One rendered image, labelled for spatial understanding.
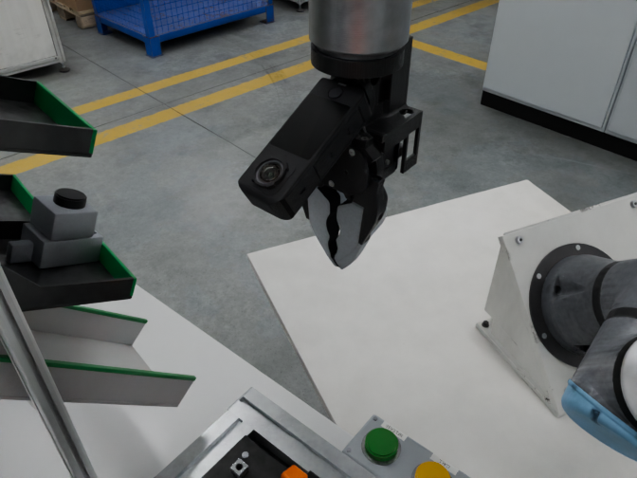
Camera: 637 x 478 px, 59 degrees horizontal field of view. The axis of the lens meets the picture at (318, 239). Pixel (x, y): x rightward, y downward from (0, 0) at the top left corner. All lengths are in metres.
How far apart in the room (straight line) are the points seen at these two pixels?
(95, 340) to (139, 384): 0.13
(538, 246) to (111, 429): 0.69
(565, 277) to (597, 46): 2.64
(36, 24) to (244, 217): 2.39
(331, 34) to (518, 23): 3.24
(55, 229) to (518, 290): 0.63
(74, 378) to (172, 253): 1.95
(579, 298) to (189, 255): 1.92
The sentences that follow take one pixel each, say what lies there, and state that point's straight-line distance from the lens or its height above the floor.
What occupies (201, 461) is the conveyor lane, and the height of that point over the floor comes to 0.96.
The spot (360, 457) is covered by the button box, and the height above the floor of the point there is 0.96.
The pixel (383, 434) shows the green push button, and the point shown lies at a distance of 0.73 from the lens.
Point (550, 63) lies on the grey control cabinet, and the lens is 3.59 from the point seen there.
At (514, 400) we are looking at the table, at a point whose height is 0.86.
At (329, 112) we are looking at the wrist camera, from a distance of 0.43.
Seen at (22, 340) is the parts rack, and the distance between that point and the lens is 0.54.
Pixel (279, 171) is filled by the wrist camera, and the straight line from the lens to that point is 0.40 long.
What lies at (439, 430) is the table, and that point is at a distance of 0.88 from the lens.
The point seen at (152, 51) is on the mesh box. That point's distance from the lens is 4.70.
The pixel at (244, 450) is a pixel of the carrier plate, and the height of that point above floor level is 0.97.
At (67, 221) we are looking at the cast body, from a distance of 0.60.
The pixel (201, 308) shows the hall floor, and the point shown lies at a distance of 2.27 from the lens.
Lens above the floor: 1.58
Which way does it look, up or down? 38 degrees down
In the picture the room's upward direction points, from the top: straight up
